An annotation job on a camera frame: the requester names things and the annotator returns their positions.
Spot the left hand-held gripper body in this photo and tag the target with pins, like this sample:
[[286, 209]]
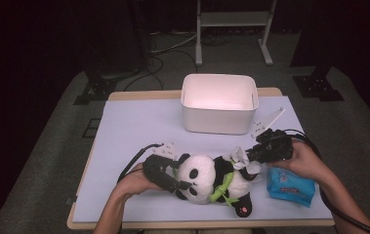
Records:
[[155, 169]]

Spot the blue wet wipes pack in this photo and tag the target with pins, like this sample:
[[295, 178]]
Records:
[[290, 190]]

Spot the person's left hand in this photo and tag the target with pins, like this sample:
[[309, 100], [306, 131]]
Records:
[[137, 180]]

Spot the white metal stand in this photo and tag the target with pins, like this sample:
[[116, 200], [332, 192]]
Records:
[[234, 19]]

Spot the person's right hand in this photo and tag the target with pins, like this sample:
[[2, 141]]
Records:
[[303, 162]]

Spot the black stand base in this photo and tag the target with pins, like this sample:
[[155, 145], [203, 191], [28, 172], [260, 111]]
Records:
[[316, 87], [98, 89]]

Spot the panda plush toy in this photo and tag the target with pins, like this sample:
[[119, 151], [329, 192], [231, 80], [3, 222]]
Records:
[[202, 169]]

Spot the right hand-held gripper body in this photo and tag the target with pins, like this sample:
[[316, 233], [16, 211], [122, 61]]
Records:
[[277, 146]]

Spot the white wet wipe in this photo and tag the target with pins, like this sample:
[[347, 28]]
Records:
[[241, 159]]

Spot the white plastic bin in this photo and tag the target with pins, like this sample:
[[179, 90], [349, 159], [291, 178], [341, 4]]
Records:
[[218, 120]]

